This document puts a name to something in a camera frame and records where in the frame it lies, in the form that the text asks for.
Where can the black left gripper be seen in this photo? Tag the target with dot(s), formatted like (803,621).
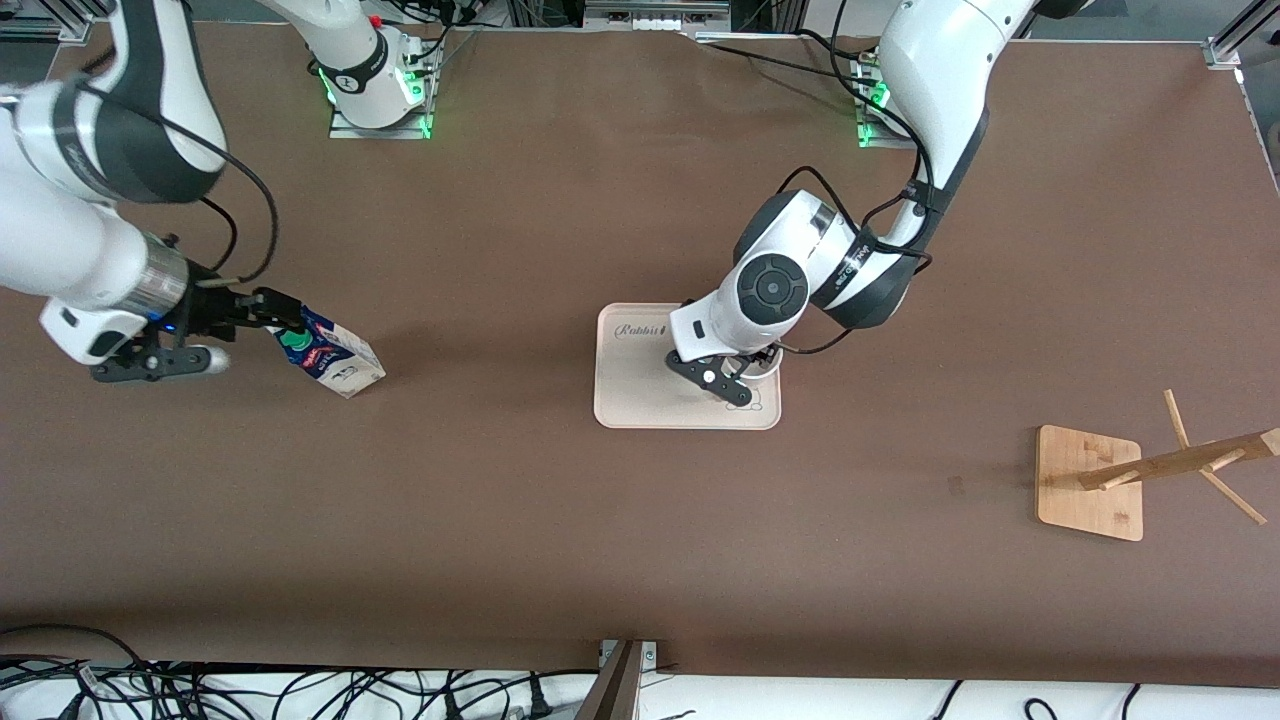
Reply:
(762,356)

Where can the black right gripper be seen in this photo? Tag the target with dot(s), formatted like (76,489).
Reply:
(212,310)

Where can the blue and white milk carton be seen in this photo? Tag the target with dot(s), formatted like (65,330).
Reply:
(345,365)

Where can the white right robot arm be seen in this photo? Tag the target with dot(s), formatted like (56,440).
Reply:
(60,230)

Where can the wooden cup rack with pegs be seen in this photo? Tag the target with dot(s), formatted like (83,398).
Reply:
(1085,490)

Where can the cream tray with rabbit print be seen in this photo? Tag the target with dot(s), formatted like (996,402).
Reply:
(640,385)

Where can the grey power strip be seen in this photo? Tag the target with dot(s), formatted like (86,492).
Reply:
(655,12)

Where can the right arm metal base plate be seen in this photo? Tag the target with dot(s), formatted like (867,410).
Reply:
(415,95)

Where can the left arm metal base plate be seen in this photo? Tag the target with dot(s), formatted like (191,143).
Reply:
(868,110)

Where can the metal table edge bracket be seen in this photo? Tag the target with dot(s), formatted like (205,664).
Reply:
(625,680)

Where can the aluminium frame profile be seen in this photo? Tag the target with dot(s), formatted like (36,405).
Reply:
(50,20)
(1245,35)

